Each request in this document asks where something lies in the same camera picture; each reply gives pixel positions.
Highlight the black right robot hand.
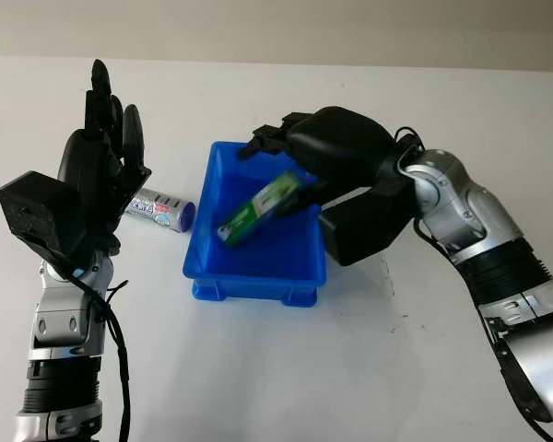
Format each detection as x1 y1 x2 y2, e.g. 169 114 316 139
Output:
237 105 397 218

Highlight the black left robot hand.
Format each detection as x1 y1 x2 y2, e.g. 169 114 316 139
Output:
56 58 153 257

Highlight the purple garbage bag roll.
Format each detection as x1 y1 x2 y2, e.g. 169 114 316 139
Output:
124 186 197 233

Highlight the green toothpaste box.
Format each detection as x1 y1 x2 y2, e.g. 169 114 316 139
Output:
217 168 305 250

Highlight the blue plastic tray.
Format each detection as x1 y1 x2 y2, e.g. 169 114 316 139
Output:
182 140 328 308

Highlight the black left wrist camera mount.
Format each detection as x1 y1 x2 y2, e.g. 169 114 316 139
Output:
0 169 88 282

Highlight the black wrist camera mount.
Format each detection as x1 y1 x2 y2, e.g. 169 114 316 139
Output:
318 151 418 267
0 169 88 282

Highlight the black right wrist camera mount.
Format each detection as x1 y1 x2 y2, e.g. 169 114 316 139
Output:
318 151 418 267

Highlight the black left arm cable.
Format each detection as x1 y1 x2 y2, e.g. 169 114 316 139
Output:
59 262 133 442

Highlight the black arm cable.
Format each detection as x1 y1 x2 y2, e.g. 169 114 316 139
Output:
59 262 133 442
393 126 553 442

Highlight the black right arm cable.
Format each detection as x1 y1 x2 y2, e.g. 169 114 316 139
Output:
393 126 553 442

